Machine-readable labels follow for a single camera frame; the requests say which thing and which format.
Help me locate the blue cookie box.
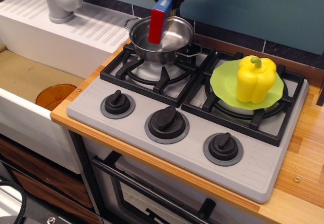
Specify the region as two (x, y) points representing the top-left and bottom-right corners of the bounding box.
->
(148, 0), (173, 44)

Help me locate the yellow toy bell pepper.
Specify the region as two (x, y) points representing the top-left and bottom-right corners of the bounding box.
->
(236, 55), (276, 104)

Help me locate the stainless steel pot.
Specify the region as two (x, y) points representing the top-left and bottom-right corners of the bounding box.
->
(124, 16), (203, 64)

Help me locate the lime green plate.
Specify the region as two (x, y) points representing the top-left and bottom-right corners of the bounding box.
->
(210, 59), (284, 110)

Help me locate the black left stove knob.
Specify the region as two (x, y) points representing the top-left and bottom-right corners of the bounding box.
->
(100, 90), (136, 120)

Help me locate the black stove knob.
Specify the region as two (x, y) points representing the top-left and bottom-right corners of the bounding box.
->
(144, 106), (190, 144)
(100, 90), (136, 120)
(203, 132), (244, 167)

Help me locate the black middle stove knob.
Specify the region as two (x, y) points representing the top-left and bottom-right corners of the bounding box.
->
(144, 106), (190, 144)

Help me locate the black right stove knob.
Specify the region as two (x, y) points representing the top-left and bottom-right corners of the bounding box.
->
(203, 132), (244, 167)

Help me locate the grey toy stove top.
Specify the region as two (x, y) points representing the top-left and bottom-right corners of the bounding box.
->
(66, 44), (310, 204)

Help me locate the grey toy faucet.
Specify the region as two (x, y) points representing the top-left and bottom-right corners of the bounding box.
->
(46, 0), (83, 24)

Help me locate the black left burner grate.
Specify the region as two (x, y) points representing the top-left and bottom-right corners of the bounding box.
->
(100, 43), (216, 107)

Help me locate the black burner grate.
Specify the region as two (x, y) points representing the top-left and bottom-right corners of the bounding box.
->
(182, 51), (309, 146)
(100, 43), (216, 107)

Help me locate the white toy sink unit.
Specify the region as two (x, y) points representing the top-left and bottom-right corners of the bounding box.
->
(1, 0), (130, 174)

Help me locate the black right burner grate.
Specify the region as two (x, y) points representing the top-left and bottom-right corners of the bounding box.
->
(182, 51), (309, 146)

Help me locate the orange sink drain disc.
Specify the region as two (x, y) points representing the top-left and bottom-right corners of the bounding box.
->
(35, 84), (76, 111)

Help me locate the oven door with window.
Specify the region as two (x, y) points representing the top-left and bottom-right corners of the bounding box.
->
(83, 138), (262, 223)

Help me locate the wooden drawer front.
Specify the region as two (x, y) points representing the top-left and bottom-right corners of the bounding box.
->
(1, 135), (100, 223)

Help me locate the black oven door handle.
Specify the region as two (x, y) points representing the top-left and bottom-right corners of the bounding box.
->
(91, 152), (216, 223)

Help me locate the black cable bottom left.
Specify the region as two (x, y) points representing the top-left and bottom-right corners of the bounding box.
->
(0, 179), (27, 224)

